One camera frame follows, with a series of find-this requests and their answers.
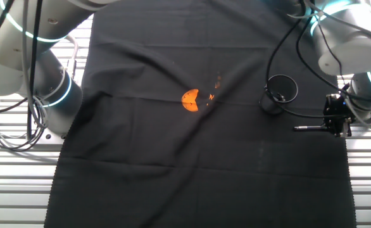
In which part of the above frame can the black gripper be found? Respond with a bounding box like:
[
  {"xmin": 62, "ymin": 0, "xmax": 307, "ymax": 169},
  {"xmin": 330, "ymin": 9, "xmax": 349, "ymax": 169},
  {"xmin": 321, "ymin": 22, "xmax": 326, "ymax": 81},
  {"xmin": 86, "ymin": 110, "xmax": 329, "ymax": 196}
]
[{"xmin": 321, "ymin": 94, "xmax": 353, "ymax": 138}]

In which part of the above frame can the clear gel pen black grip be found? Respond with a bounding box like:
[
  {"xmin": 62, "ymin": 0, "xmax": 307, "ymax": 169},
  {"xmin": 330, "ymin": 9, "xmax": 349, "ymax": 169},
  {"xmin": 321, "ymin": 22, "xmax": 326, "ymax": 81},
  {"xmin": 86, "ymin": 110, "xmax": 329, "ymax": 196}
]
[
  {"xmin": 268, "ymin": 91, "xmax": 286, "ymax": 103},
  {"xmin": 293, "ymin": 125, "xmax": 329, "ymax": 132},
  {"xmin": 267, "ymin": 89, "xmax": 284, "ymax": 99}
]

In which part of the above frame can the black mesh pen holder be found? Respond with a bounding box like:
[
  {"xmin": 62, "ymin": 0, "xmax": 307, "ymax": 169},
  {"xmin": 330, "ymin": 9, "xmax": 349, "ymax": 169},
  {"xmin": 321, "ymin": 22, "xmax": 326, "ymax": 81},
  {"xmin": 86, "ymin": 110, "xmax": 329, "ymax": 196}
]
[{"xmin": 258, "ymin": 74, "xmax": 299, "ymax": 115}]

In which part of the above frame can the orange round patch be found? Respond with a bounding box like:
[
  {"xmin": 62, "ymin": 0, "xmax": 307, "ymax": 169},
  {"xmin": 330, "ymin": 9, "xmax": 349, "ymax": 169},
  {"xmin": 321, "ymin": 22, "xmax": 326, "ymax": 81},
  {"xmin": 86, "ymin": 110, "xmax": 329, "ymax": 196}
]
[{"xmin": 181, "ymin": 88, "xmax": 200, "ymax": 113}]

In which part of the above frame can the black table cloth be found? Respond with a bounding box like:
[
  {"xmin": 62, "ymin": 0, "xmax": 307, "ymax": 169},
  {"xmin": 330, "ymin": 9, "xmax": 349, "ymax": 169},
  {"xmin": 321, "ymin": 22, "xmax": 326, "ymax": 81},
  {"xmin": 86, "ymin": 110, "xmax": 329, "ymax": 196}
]
[{"xmin": 44, "ymin": 0, "xmax": 357, "ymax": 228}]

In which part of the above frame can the grey base hose with connector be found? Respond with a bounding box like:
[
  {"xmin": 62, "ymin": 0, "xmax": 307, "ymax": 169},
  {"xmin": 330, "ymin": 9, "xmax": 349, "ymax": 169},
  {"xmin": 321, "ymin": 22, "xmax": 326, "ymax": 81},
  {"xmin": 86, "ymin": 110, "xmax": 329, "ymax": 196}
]
[{"xmin": 63, "ymin": 33, "xmax": 79, "ymax": 80}]

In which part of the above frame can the black base cable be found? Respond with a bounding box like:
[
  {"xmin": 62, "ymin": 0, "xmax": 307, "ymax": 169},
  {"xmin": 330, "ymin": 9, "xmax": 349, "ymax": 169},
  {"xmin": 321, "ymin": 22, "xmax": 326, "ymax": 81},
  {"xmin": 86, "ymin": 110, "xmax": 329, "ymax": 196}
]
[{"xmin": 0, "ymin": 0, "xmax": 49, "ymax": 150}]

